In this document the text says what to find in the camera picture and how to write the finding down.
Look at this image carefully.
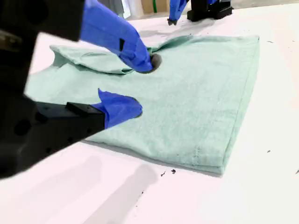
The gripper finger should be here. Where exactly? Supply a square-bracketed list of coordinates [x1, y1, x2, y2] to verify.
[179, 0, 191, 12]
[167, 0, 183, 26]
[23, 88, 143, 162]
[80, 0, 163, 74]

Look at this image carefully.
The brown cardboard box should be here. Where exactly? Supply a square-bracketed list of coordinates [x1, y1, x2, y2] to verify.
[141, 0, 171, 14]

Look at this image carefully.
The pale green T-shirt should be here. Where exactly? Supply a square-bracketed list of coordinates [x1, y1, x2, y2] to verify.
[24, 35, 261, 178]

